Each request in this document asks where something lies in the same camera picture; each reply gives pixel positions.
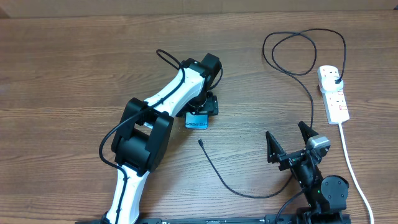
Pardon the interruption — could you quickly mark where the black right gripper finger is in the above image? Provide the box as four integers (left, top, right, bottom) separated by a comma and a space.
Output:
298, 121, 318, 144
266, 131, 286, 163

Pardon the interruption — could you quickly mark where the Samsung Galaxy smartphone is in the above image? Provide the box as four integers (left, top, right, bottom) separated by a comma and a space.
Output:
185, 113, 208, 129

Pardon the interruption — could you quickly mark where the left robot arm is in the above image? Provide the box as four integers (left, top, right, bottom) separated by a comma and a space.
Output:
99, 49, 223, 224

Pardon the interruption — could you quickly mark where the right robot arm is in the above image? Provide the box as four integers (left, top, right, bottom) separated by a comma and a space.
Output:
265, 121, 351, 223

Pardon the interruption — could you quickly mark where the white charger plug adapter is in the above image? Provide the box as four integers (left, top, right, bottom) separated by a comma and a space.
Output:
319, 77, 344, 93

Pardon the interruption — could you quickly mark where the white power strip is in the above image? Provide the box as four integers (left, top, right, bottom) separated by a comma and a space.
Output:
317, 65, 349, 124

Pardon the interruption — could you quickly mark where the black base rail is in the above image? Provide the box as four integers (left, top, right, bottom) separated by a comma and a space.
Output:
74, 213, 352, 224

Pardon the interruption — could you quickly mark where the black USB charging cable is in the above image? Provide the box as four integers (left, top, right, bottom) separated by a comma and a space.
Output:
197, 28, 347, 199

